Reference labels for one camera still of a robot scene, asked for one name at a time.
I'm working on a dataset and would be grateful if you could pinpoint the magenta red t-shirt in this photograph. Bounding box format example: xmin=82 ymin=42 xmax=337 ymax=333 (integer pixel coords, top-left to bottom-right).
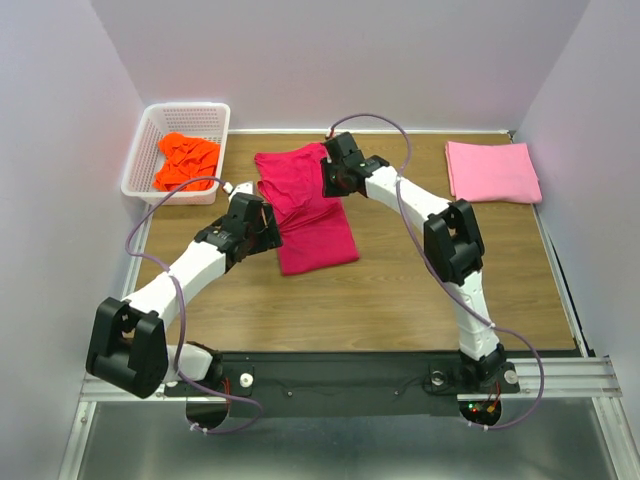
xmin=254 ymin=143 xmax=360 ymax=276

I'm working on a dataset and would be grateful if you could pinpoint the white plastic laundry basket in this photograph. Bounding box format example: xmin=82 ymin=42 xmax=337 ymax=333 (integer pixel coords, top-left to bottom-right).
xmin=121 ymin=102 xmax=231 ymax=205

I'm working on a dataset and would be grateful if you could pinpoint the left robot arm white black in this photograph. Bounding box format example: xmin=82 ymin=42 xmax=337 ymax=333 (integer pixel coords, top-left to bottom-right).
xmin=86 ymin=192 xmax=282 ymax=398

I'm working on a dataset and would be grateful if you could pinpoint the folded light pink t-shirt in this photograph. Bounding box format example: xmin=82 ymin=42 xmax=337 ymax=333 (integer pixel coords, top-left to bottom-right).
xmin=445 ymin=141 xmax=542 ymax=204

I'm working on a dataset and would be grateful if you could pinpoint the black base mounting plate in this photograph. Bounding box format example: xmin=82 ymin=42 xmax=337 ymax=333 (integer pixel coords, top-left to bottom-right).
xmin=164 ymin=350 xmax=521 ymax=419

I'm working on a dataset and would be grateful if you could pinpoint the aluminium frame rail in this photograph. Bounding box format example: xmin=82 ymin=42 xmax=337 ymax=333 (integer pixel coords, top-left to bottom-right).
xmin=58 ymin=219 xmax=150 ymax=479

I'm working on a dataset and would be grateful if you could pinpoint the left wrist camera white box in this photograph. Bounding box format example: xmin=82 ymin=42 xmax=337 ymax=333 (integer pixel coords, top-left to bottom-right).
xmin=222 ymin=181 xmax=255 ymax=197

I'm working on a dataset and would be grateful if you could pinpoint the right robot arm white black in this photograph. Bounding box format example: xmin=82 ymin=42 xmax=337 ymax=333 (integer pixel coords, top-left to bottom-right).
xmin=321 ymin=132 xmax=506 ymax=392

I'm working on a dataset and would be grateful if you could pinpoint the orange t-shirt in basket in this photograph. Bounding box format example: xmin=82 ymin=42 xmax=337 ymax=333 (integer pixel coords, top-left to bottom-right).
xmin=153 ymin=132 xmax=221 ymax=192

